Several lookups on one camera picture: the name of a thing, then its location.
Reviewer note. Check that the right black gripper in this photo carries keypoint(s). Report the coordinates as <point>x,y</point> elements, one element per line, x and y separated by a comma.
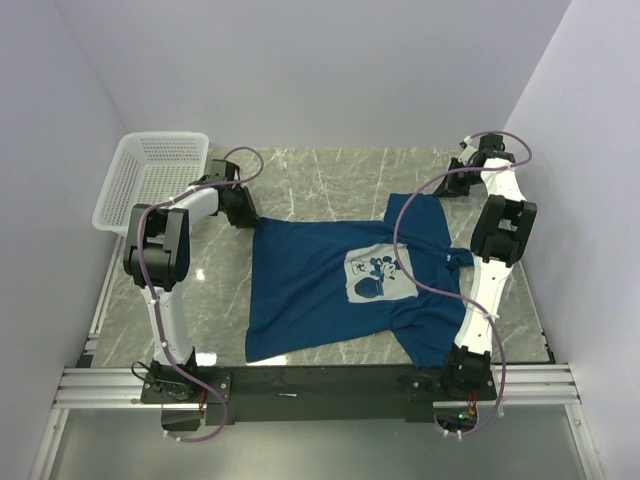
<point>450,188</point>

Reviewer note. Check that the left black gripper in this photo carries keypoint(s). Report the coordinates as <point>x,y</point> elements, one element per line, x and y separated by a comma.
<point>249,218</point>

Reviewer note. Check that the blue printed t-shirt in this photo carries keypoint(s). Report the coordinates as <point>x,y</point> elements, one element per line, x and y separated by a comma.
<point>317,283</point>

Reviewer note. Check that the white perforated plastic basket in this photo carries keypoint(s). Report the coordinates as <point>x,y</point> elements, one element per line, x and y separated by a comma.
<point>148,168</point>

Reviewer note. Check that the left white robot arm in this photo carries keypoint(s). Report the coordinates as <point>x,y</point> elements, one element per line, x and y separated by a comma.
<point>158,250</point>

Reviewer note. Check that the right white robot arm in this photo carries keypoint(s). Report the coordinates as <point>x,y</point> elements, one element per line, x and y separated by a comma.
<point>497,243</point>

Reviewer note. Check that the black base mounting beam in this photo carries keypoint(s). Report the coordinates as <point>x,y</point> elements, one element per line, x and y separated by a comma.
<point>315,393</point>

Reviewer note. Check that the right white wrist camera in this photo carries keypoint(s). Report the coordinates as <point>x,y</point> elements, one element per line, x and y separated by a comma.
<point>468,151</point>

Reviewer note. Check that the aluminium frame rails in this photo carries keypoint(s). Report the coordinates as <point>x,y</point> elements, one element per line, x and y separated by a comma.
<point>98,430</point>

